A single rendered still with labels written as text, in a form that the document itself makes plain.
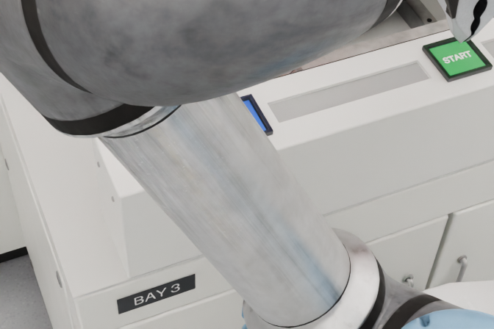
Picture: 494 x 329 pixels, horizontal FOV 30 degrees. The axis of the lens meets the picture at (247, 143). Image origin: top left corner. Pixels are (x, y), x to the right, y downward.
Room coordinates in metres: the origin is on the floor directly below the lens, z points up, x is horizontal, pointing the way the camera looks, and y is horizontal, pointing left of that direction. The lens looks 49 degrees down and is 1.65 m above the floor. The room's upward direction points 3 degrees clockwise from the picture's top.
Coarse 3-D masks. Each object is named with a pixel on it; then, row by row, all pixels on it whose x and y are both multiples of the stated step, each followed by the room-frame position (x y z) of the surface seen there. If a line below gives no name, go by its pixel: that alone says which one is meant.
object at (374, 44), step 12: (432, 24) 0.89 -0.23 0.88; (444, 24) 0.89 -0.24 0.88; (384, 36) 0.87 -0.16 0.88; (396, 36) 0.87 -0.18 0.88; (408, 36) 0.87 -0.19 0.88; (420, 36) 0.87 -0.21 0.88; (348, 48) 0.84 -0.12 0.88; (360, 48) 0.84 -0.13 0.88; (372, 48) 0.84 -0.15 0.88; (336, 60) 0.82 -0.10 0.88; (288, 72) 0.79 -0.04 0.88
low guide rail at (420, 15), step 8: (408, 0) 0.98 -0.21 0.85; (416, 0) 0.98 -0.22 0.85; (400, 8) 0.98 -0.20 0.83; (408, 8) 0.97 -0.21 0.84; (416, 8) 0.96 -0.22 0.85; (424, 8) 0.96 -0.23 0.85; (408, 16) 0.96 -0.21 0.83; (416, 16) 0.95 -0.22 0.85; (424, 16) 0.94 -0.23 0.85; (432, 16) 0.94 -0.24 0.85; (408, 24) 0.96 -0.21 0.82; (416, 24) 0.94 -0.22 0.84; (424, 24) 0.93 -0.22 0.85
